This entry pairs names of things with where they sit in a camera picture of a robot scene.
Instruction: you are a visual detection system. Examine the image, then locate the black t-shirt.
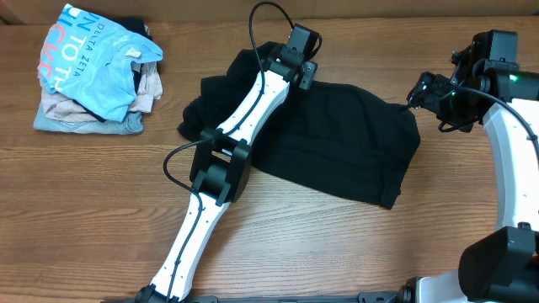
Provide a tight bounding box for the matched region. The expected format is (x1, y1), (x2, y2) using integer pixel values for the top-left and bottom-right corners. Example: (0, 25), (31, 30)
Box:
(176, 40), (421, 210)

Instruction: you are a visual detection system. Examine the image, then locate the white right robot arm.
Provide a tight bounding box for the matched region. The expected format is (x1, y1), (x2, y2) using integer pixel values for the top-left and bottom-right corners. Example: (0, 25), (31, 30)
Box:
(392, 29), (538, 302)

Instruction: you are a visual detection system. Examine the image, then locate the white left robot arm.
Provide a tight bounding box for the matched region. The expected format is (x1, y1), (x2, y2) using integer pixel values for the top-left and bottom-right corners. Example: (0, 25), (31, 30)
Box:
(135, 24), (322, 302)

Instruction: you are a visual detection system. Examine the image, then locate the black folded garment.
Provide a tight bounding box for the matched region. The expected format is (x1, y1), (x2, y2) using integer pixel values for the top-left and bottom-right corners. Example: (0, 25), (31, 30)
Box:
(113, 17), (152, 40)

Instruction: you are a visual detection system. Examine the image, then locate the grey-blue folded garment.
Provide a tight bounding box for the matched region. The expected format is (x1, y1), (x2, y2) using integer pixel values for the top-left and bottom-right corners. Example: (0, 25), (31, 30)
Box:
(33, 100), (143, 135)

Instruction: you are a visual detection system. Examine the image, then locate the light blue printed t-shirt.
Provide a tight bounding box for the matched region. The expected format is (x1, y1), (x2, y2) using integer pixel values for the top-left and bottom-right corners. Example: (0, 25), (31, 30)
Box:
(37, 3), (163, 122)

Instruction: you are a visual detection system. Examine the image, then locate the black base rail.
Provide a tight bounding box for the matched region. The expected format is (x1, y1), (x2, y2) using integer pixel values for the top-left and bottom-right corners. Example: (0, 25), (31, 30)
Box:
(100, 290), (405, 303)

